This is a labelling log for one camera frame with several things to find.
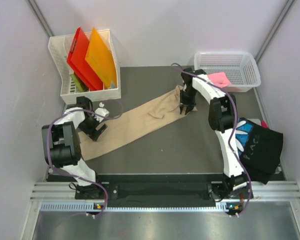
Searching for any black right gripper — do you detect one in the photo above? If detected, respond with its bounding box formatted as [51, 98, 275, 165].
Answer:
[180, 87, 198, 114]

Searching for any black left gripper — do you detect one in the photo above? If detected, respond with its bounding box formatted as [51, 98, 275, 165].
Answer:
[78, 112, 108, 142]

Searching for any beige t shirt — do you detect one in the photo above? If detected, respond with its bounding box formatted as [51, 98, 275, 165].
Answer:
[78, 85, 186, 161]

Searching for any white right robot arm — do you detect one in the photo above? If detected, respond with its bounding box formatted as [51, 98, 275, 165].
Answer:
[179, 67, 248, 198]

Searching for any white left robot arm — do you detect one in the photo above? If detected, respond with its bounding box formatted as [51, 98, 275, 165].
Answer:
[41, 96, 110, 199]

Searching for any pink t shirt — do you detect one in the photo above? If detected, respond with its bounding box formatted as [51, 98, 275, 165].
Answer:
[207, 72, 232, 88]

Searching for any green booklet in rack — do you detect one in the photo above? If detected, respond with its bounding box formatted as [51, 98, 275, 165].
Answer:
[70, 73, 89, 93]

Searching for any white mesh laundry basket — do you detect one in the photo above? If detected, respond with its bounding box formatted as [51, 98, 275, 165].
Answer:
[194, 51, 261, 93]

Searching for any orange plastic folder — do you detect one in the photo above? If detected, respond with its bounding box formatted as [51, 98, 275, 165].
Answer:
[85, 27, 117, 89]

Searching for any red plastic folder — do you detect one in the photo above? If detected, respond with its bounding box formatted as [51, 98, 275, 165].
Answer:
[66, 27, 104, 92]

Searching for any black printed t shirt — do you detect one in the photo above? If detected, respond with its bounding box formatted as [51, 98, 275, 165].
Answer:
[235, 117, 284, 185]

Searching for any white file organizer rack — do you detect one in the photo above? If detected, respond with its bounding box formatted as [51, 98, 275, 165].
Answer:
[48, 29, 122, 105]

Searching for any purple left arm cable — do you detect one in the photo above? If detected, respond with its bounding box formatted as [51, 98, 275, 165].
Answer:
[46, 99, 124, 218]

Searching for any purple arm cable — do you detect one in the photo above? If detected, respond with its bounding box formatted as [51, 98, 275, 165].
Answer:
[170, 62, 253, 218]
[46, 99, 124, 218]

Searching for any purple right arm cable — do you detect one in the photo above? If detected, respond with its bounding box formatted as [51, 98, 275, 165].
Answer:
[170, 62, 253, 218]

